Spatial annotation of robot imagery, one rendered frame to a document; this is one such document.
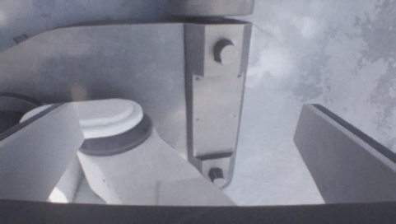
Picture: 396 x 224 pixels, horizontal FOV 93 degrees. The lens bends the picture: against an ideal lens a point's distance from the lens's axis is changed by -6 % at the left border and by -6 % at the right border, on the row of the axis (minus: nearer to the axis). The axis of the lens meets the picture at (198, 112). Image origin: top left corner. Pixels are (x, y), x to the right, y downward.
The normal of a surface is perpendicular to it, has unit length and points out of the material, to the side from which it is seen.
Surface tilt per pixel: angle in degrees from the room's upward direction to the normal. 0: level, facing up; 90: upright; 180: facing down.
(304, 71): 0
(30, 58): 0
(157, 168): 90
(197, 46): 45
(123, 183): 90
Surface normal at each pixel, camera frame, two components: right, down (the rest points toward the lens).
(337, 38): 0.20, 0.48
